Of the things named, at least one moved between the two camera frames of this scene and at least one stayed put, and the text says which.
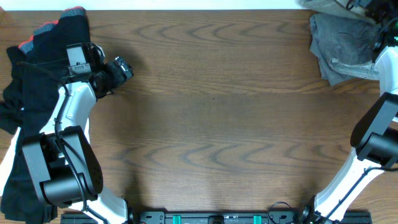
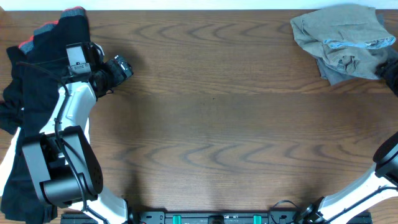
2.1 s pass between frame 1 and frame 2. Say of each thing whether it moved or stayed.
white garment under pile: stayed
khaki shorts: moved
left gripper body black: stayed
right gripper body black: moved
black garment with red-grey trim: stayed
